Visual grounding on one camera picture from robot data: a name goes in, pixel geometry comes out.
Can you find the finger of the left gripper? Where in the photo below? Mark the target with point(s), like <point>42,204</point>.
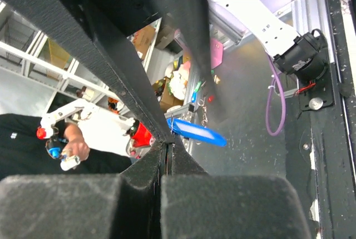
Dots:
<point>87,34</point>
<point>191,17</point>

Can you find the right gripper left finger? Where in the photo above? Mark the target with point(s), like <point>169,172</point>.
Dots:
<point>125,205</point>

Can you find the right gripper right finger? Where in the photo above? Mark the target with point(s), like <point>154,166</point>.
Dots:
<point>197,205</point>

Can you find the blue key tag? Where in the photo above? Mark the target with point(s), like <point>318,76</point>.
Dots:
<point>196,132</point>

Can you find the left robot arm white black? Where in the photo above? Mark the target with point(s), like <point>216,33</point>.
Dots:
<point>293,53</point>

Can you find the operator hand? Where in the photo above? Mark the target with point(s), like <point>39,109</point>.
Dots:
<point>77,147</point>

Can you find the pink box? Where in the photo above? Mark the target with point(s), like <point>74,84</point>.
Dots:
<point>217,49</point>

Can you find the storage shelf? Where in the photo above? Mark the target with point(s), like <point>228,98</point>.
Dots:
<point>41,59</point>

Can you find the operator black shirt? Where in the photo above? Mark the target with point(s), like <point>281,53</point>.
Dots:
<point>22,153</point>

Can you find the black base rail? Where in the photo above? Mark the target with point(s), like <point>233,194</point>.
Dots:
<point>320,161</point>

